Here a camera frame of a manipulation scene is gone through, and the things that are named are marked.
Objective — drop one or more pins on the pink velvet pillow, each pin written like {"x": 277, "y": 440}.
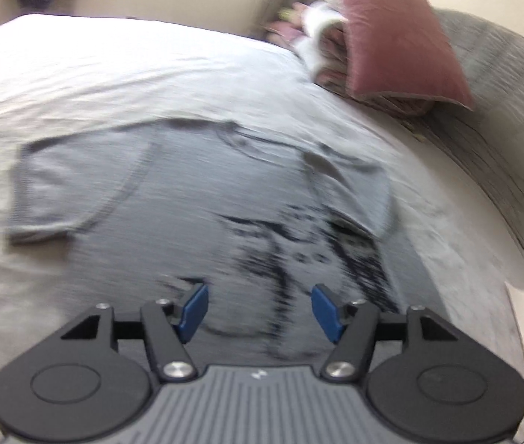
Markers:
{"x": 396, "y": 41}

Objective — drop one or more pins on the grey printed knit top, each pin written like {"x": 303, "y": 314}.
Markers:
{"x": 187, "y": 212}

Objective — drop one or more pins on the pile of crumpled clothes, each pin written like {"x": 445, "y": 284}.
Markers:
{"x": 319, "y": 41}

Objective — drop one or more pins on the grey quilted bedspread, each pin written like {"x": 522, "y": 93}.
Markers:
{"x": 512, "y": 111}

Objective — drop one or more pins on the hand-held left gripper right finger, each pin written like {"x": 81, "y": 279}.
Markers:
{"x": 329, "y": 315}

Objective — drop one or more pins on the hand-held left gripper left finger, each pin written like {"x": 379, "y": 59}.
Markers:
{"x": 194, "y": 311}

